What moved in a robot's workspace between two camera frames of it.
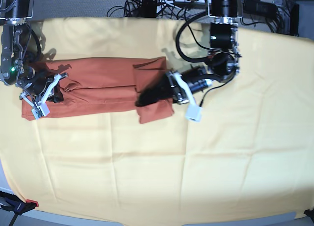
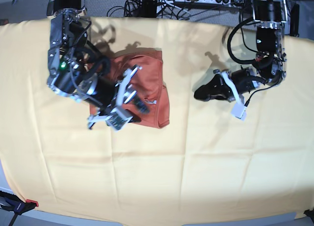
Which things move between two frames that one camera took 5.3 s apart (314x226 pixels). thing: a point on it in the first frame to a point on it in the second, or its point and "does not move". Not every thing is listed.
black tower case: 295,17 does not move
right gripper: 196,78 to 243,80
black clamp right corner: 310,213 does not move
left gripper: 37,81 to 108,95
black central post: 148,8 does not move
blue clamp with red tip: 15,205 does not move
